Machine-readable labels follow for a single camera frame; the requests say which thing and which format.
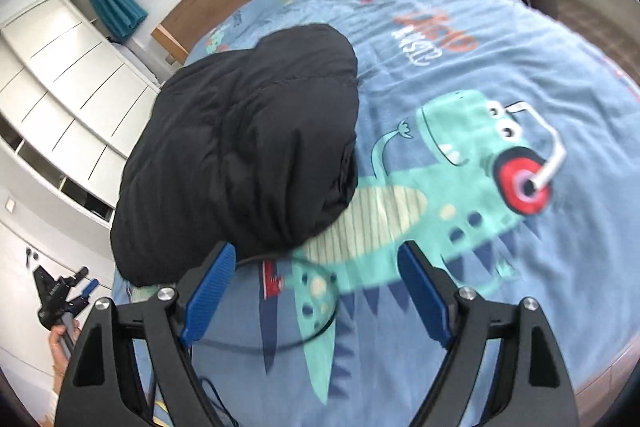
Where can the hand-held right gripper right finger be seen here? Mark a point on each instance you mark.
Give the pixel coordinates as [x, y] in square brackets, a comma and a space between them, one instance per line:
[422, 297]

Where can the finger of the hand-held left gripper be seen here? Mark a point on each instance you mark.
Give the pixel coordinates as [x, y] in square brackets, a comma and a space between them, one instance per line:
[80, 274]
[90, 288]

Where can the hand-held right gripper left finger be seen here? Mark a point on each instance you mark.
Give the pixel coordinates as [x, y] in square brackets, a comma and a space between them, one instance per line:
[210, 292]

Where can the black puffer jacket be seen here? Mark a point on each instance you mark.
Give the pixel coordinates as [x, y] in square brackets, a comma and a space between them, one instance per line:
[240, 147]

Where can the person's left hand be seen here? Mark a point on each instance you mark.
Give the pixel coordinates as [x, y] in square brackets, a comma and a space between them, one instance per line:
[62, 357]

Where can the white wardrobe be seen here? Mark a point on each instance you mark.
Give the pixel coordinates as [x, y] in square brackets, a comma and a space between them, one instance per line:
[60, 107]

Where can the blue printed bedsheet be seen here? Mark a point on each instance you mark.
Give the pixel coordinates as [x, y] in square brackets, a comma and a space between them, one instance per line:
[450, 57]

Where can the teal curtain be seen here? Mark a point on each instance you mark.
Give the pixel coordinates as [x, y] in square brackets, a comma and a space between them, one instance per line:
[112, 2]

